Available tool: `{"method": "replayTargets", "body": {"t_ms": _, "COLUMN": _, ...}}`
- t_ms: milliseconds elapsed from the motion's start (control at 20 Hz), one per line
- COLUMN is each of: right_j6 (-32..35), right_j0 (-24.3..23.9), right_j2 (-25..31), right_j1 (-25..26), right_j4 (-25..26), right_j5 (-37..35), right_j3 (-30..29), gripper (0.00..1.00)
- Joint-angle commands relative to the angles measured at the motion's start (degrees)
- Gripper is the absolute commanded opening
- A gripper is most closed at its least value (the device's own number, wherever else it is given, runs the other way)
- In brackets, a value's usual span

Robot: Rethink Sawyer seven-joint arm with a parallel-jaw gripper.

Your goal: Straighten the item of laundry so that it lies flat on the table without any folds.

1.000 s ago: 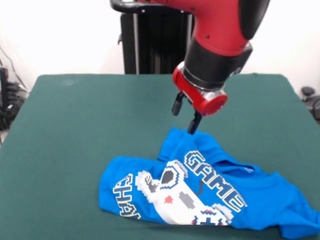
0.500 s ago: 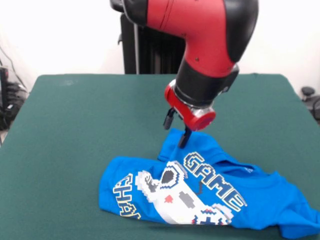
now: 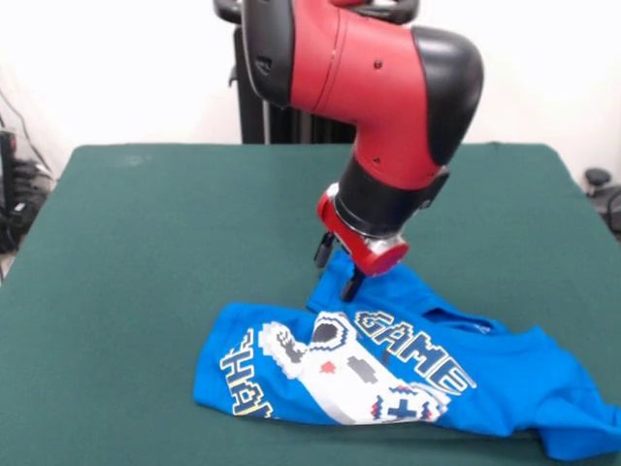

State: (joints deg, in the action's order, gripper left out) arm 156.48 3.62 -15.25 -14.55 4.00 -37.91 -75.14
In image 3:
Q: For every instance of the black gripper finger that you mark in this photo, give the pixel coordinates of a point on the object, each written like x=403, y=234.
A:
x=324, y=250
x=350, y=286

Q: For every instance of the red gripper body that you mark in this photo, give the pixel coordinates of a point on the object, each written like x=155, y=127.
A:
x=359, y=247

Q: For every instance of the blue printed shirt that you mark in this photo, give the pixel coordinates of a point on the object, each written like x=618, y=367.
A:
x=485, y=388

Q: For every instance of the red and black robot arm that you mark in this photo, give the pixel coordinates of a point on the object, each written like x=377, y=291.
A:
x=378, y=97

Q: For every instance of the dark green table cloth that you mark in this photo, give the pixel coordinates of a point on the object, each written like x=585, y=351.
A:
x=121, y=291

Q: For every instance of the black office chair base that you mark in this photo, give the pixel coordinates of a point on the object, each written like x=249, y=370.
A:
x=606, y=194

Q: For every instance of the black box device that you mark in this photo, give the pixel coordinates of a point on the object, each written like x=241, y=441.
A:
x=7, y=165

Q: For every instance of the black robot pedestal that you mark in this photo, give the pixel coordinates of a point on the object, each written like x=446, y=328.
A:
x=252, y=97

